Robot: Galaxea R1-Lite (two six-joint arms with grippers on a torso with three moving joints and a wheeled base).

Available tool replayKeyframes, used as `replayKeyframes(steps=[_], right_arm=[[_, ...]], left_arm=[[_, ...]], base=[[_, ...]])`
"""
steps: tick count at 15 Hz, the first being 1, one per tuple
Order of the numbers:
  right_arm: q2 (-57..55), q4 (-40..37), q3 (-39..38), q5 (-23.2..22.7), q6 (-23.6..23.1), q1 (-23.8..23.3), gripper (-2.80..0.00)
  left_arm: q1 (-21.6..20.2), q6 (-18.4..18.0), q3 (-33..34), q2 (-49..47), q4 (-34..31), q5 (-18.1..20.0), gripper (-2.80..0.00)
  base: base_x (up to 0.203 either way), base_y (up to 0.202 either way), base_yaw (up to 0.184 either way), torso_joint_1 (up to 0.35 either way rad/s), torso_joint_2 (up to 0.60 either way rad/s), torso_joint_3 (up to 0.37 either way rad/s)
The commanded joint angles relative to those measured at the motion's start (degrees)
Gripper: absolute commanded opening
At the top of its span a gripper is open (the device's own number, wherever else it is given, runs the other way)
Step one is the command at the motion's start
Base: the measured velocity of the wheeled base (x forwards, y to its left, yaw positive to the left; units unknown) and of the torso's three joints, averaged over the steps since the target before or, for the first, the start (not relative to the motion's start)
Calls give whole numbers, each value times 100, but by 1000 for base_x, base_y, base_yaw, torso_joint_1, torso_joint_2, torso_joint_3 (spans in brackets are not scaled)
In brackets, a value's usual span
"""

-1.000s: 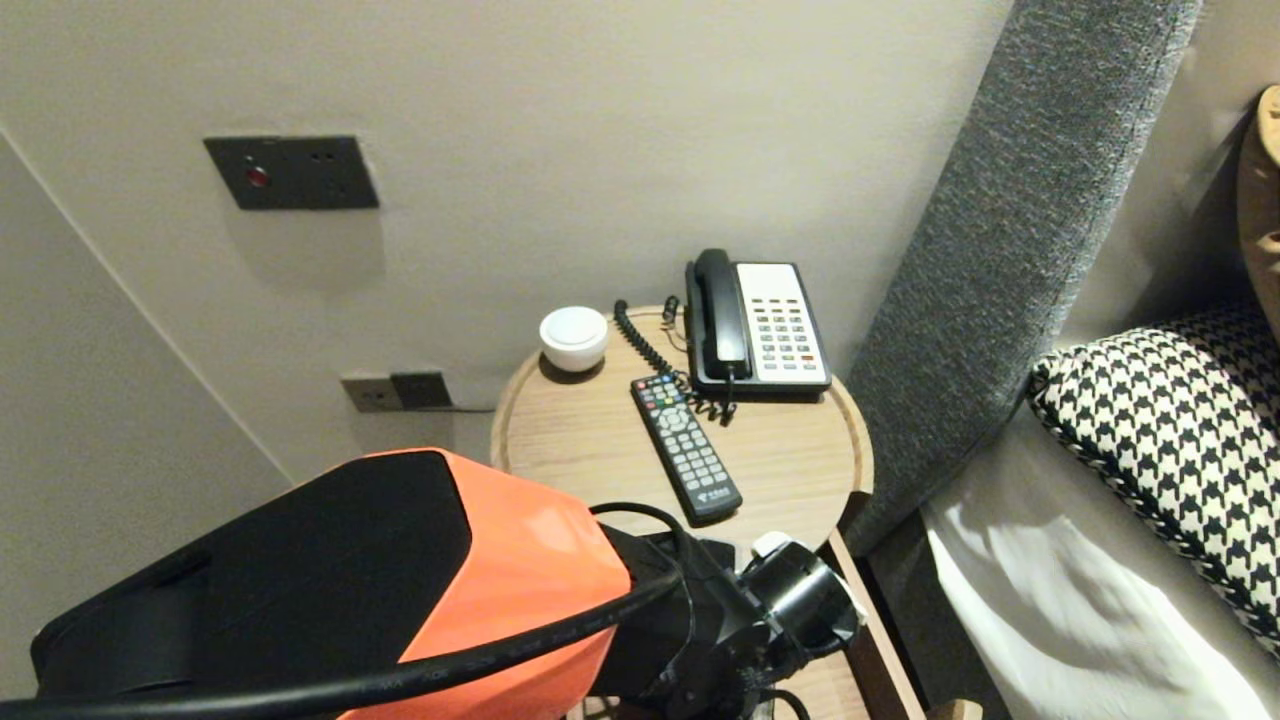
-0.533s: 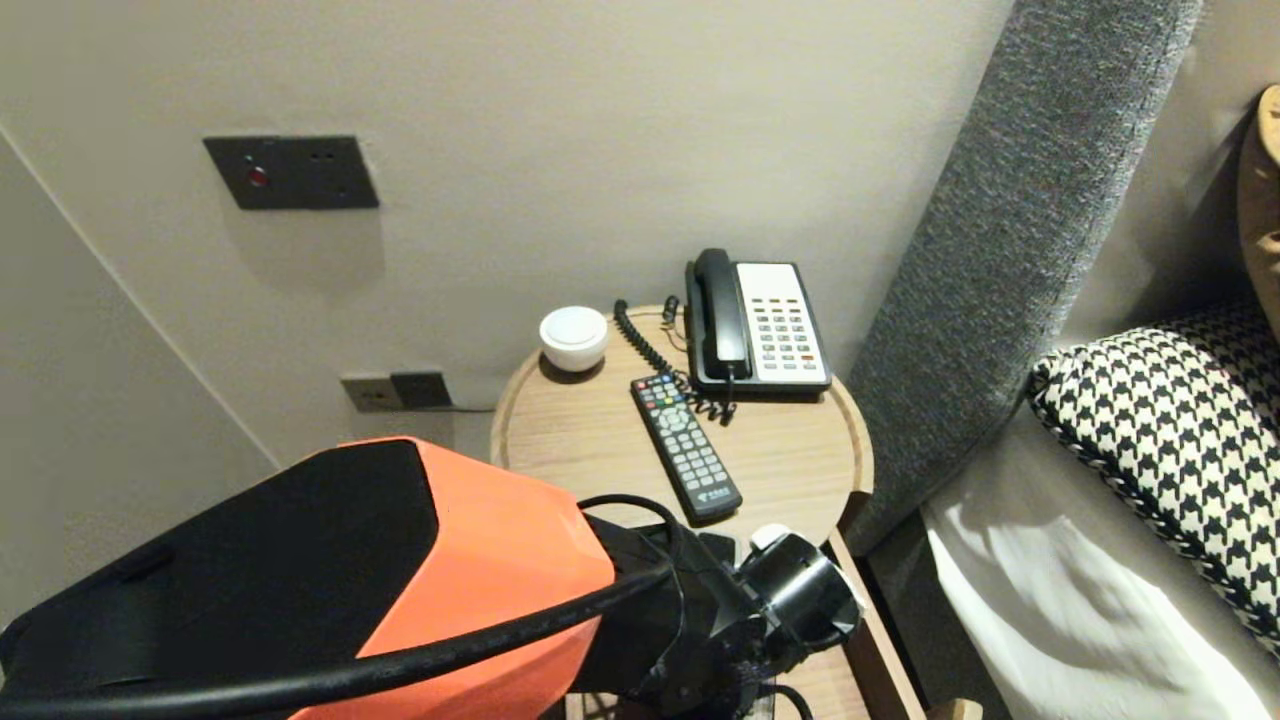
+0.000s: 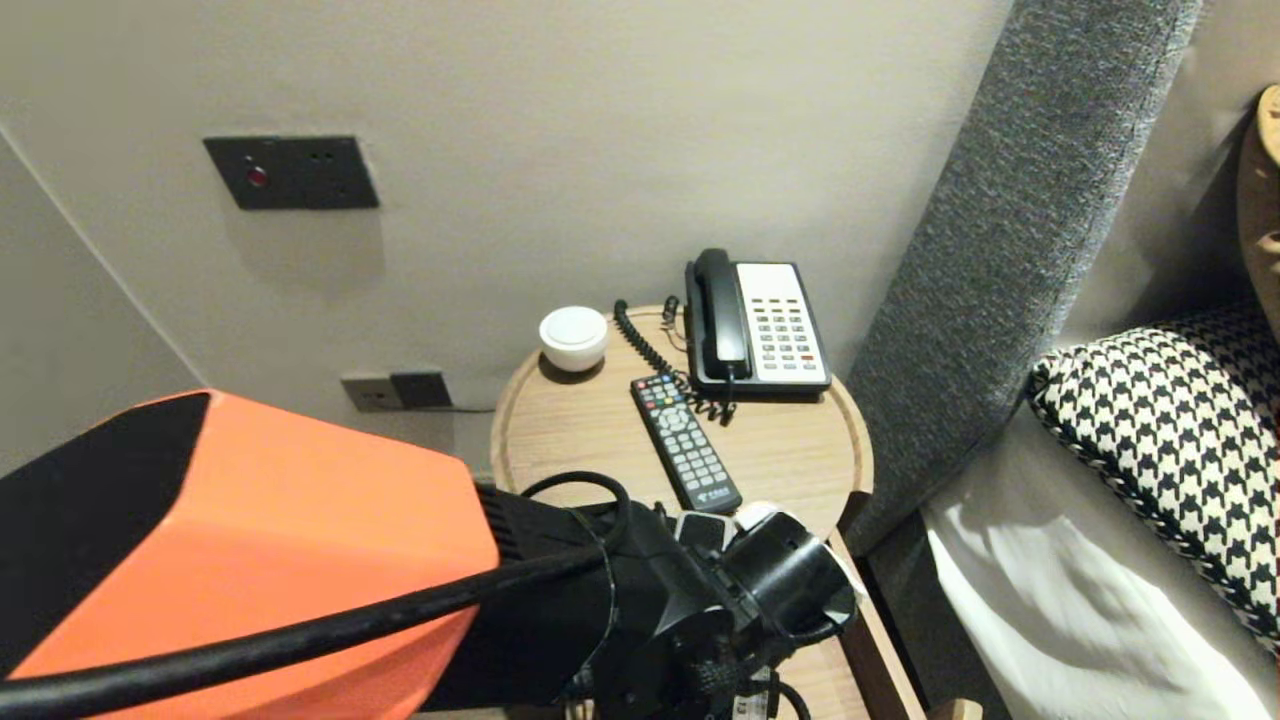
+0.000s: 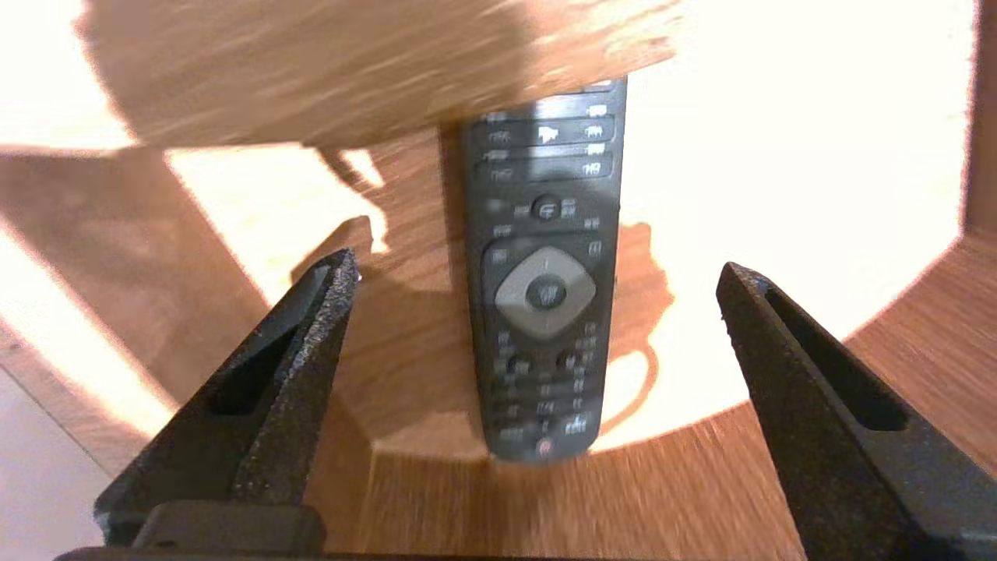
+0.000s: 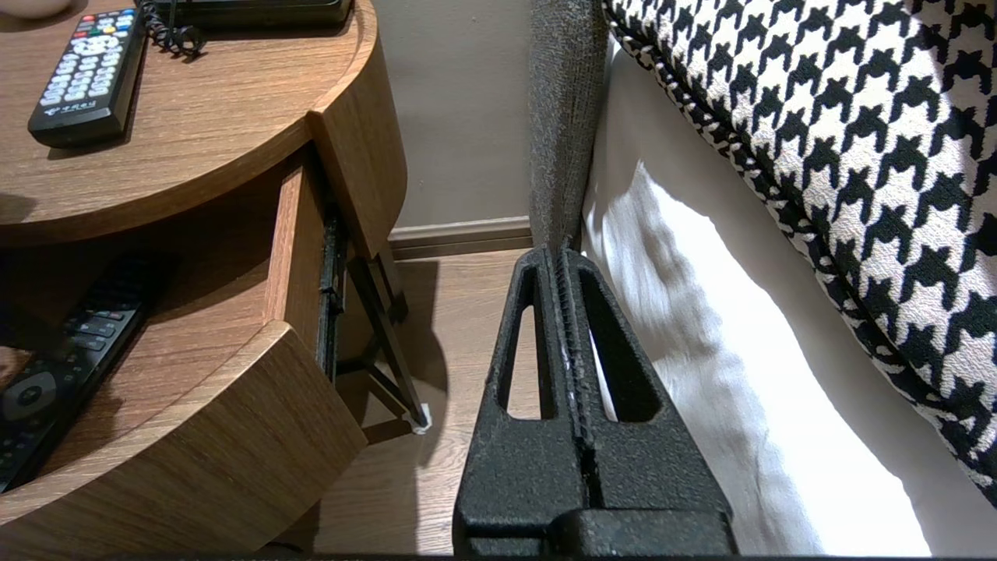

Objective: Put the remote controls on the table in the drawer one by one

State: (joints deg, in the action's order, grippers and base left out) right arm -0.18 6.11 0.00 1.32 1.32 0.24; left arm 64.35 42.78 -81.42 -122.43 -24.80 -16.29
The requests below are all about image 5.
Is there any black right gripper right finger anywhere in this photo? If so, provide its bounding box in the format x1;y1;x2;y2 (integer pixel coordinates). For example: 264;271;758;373
562;248;731;511

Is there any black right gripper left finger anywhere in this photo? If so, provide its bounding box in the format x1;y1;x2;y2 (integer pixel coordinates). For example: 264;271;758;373
454;248;591;556

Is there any black remote grey navigation pad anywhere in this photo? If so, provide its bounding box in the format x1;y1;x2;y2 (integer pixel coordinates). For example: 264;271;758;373
0;253;176;493

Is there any white bed sheet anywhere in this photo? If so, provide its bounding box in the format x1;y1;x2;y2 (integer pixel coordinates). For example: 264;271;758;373
580;39;997;556

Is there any grey baseboard strip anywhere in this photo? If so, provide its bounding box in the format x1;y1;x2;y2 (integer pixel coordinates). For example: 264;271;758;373
389;217;533;260

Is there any grey fabric headboard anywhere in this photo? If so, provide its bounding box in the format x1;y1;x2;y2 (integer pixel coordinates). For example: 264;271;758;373
530;0;610;252

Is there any black white houndstooth pillow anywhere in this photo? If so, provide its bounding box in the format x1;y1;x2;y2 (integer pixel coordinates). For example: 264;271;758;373
604;0;997;507

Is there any round wooden nightstand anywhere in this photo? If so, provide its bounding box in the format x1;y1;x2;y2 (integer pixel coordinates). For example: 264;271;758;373
0;0;433;436

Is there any black and white telephone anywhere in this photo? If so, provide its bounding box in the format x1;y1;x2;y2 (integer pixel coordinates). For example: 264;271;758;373
156;0;355;30

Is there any small white round device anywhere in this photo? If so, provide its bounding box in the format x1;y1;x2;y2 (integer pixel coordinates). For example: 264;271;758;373
0;0;75;19

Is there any black coiled telephone cord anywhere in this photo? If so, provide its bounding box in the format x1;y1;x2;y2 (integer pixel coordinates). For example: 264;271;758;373
136;0;207;59

